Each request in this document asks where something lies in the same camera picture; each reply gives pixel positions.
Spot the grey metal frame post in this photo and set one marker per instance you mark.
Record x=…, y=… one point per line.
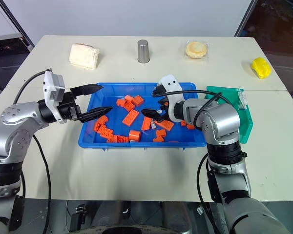
x=245, y=17

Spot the green plastic bin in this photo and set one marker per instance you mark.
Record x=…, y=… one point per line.
x=244, y=122

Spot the long orange toy brick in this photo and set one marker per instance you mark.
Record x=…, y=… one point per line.
x=165, y=124
x=105, y=131
x=130, y=117

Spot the dark rounded robot body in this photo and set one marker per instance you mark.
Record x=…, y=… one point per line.
x=131, y=219

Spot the blue plastic bin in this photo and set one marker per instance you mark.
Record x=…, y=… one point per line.
x=141, y=143

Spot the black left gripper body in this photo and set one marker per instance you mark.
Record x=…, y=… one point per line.
x=68, y=107

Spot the small silver battery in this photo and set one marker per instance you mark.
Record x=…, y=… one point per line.
x=152, y=124

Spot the orange toy cylinder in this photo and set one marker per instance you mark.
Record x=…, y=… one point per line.
x=134, y=135

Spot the grey metal frame bar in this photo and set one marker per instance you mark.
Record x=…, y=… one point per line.
x=17, y=24

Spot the wrapped round pastry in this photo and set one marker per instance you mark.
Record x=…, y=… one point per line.
x=196, y=49

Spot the silver metal cup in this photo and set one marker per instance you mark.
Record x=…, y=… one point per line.
x=144, y=51

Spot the yellow crumpled object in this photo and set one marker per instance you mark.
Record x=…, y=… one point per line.
x=260, y=67

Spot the small orange toy brick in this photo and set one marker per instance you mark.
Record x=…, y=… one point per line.
x=190, y=126
x=183, y=123

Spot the white wrapped bread loaf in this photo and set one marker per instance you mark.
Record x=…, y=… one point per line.
x=84, y=56

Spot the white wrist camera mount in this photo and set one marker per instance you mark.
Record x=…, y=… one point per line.
x=172, y=90
x=54, y=87

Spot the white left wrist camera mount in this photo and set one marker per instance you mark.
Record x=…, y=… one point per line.
x=54, y=87

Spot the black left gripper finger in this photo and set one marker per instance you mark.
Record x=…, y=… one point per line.
x=88, y=89
x=95, y=114

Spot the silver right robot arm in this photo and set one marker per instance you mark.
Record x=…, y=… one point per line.
x=222, y=122

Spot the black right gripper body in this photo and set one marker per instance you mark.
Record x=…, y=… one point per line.
x=166, y=114

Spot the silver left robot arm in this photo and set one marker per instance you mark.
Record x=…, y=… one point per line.
x=17, y=126

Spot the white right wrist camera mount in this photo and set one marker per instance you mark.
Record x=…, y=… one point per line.
x=172, y=90

